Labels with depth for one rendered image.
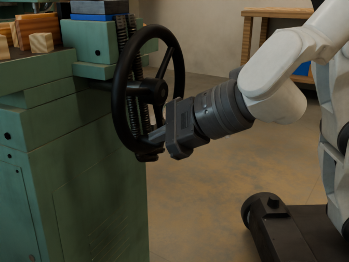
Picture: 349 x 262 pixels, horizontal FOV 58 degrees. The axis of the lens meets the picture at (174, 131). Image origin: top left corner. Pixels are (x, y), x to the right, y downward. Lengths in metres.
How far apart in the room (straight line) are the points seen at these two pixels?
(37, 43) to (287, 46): 0.49
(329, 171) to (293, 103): 0.73
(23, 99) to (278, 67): 0.48
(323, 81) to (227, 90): 0.61
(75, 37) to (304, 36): 0.49
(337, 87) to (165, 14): 3.77
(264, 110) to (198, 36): 3.86
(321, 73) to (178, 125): 0.61
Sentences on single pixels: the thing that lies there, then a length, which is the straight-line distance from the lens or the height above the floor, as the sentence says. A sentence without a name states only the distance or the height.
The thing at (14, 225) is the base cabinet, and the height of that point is 0.48.
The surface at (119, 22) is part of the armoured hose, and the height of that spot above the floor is 0.96.
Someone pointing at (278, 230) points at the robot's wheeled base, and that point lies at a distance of 1.32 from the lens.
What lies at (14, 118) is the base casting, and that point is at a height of 0.78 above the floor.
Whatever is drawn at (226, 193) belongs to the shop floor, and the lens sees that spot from 1.81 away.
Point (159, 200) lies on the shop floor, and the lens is 1.73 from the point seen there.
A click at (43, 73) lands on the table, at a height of 0.86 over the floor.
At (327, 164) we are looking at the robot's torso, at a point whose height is 0.48.
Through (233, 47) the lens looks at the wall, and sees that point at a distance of 4.14.
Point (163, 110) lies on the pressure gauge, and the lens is 1.02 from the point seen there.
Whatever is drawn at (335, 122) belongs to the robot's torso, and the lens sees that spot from 1.05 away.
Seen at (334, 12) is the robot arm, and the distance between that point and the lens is 0.52.
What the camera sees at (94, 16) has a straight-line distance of 0.74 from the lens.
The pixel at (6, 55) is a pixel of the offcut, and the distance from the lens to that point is 0.69.
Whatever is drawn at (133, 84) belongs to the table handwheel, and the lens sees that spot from 0.74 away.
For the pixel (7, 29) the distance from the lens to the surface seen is 0.86.
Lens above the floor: 1.02
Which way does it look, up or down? 24 degrees down
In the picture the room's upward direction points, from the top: straight up
